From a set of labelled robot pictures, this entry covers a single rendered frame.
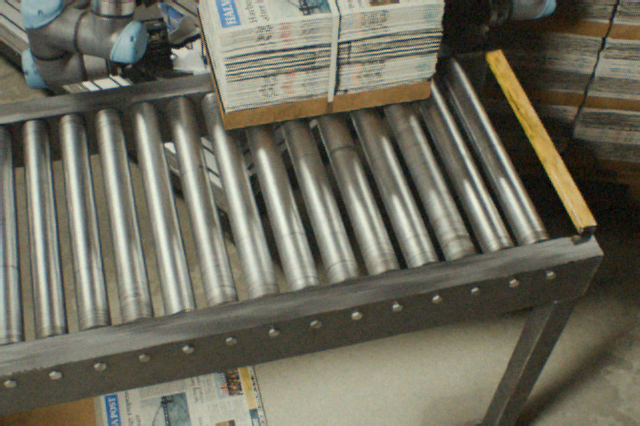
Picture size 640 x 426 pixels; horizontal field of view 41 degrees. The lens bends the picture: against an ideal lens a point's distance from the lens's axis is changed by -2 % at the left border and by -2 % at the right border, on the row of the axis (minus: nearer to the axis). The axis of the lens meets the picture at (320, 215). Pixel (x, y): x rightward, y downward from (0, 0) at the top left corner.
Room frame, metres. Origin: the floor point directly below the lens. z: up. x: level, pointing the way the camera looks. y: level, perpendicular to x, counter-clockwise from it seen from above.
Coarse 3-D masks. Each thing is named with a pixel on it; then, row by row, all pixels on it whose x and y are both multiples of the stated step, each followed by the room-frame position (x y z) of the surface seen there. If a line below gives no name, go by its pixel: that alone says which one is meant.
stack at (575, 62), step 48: (576, 0) 1.61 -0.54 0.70; (624, 0) 1.61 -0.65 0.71; (528, 48) 1.61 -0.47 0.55; (576, 48) 1.61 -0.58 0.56; (624, 48) 1.60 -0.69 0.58; (624, 96) 1.61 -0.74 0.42; (528, 144) 1.61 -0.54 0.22; (576, 144) 1.61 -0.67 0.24; (624, 144) 1.60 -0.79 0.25; (528, 192) 1.61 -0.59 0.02; (624, 192) 1.61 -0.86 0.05
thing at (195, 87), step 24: (456, 48) 1.30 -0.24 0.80; (480, 48) 1.31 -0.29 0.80; (480, 72) 1.30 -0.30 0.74; (72, 96) 1.11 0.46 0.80; (96, 96) 1.11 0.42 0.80; (120, 96) 1.12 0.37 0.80; (144, 96) 1.12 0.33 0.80; (168, 96) 1.12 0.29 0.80; (192, 96) 1.13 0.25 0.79; (0, 120) 1.04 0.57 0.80; (24, 120) 1.04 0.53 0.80; (48, 120) 1.06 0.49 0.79; (168, 120) 1.12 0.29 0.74; (96, 144) 1.08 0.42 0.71
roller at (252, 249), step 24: (216, 120) 1.07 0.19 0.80; (216, 144) 1.02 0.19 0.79; (240, 168) 0.97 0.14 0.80; (240, 192) 0.91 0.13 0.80; (240, 216) 0.86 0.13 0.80; (240, 240) 0.82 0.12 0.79; (264, 240) 0.82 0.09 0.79; (240, 264) 0.78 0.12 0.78; (264, 264) 0.77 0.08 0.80; (264, 288) 0.73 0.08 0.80
